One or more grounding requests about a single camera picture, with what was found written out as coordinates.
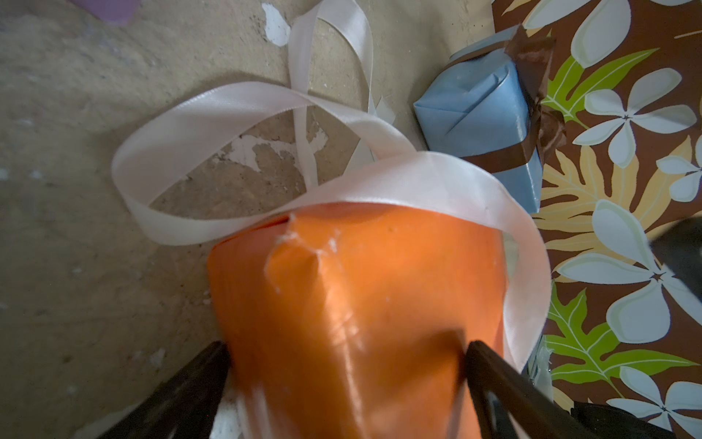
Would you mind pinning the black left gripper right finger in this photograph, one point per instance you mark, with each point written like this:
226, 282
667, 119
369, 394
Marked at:
486, 372

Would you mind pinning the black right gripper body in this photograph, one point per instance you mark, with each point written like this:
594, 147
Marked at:
679, 248

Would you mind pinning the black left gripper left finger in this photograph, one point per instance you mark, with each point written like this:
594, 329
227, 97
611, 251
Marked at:
183, 407

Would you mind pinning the orange gift box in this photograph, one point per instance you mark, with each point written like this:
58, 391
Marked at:
352, 320

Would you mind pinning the white satin ribbon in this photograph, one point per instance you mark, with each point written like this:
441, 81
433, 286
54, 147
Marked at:
164, 151

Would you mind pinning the brown ribbon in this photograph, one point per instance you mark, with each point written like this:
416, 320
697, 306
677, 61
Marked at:
505, 123

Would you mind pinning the light blue gift box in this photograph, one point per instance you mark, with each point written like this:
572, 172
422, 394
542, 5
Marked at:
438, 109

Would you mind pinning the purple gift box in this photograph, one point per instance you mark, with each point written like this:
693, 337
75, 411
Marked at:
114, 12

